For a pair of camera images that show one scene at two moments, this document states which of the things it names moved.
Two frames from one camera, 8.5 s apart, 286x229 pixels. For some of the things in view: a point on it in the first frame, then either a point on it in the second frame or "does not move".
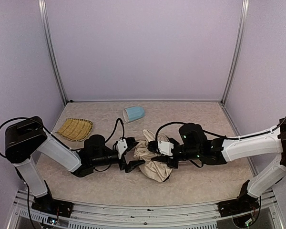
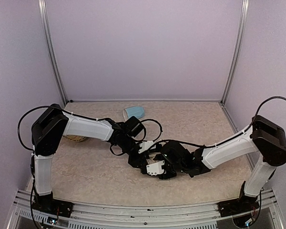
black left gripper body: x=122 y=158 -> x=137 y=161
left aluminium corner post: x=45 y=26 does not move
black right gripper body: x=172 y=155 -> x=164 y=173
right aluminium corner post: x=244 y=13 does not move
